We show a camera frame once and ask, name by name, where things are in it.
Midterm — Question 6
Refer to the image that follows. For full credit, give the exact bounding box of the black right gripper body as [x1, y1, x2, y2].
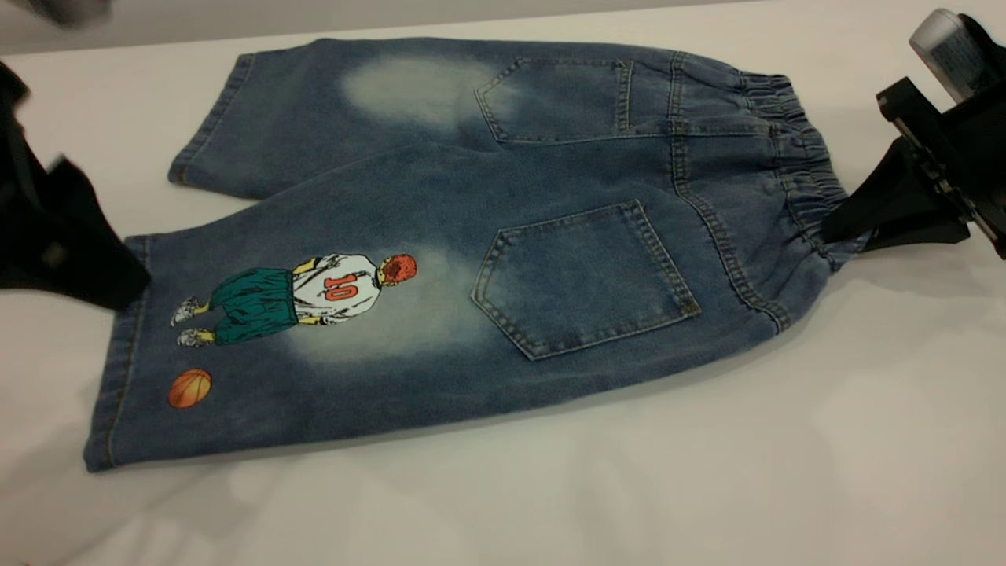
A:
[876, 76, 1006, 260]

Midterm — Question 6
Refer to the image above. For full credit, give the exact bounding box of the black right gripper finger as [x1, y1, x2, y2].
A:
[863, 208, 972, 254]
[821, 138, 945, 244]

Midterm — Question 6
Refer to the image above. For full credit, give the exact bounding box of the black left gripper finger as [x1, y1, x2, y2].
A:
[0, 156, 152, 312]

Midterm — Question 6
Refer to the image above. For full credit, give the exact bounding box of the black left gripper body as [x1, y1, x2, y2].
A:
[0, 61, 50, 272]

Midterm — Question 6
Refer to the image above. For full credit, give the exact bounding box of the blue denim shorts basketball print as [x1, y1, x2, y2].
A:
[83, 38, 873, 474]

